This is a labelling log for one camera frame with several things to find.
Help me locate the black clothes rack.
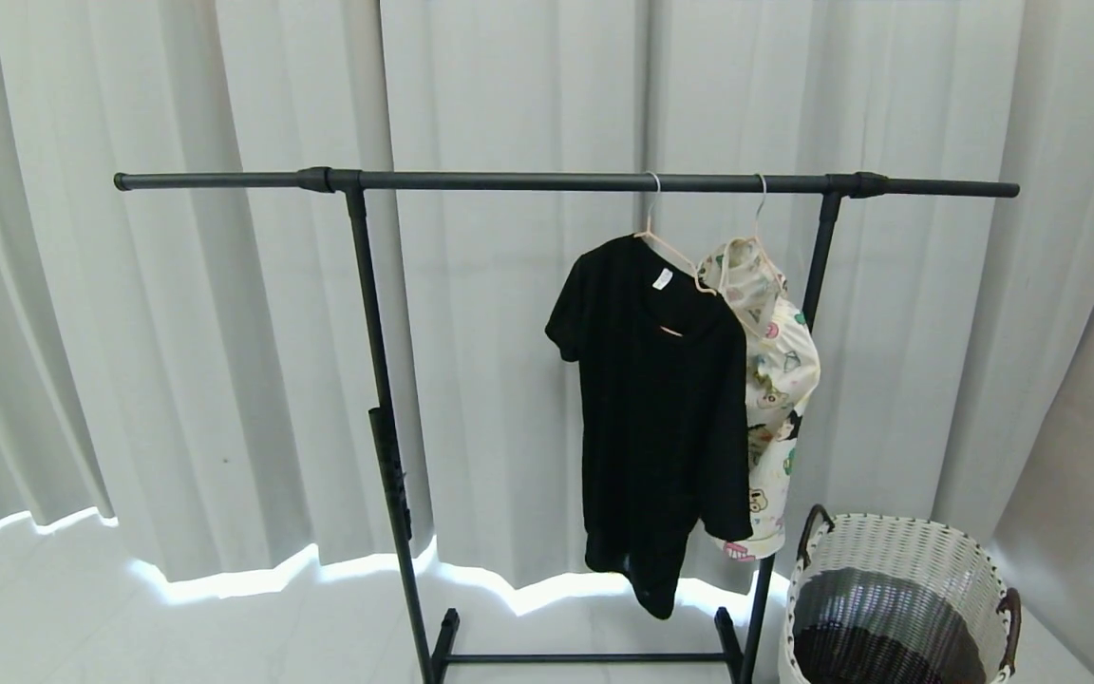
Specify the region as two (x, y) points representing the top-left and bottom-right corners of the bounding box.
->
(113, 168), (1021, 684)

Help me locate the pink clothes hanger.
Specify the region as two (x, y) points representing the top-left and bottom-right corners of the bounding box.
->
(632, 173), (719, 338)
(694, 175), (790, 295)

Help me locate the cream printed garment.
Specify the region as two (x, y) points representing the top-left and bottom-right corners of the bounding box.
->
(696, 237), (821, 563)

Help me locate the white curtain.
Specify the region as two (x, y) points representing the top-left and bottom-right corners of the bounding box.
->
(0, 0), (1094, 590)

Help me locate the white laundry basket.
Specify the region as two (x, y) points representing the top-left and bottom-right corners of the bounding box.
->
(778, 503), (1023, 684)

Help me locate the black short-sleeved shirt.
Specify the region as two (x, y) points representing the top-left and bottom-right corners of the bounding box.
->
(544, 235), (755, 620)

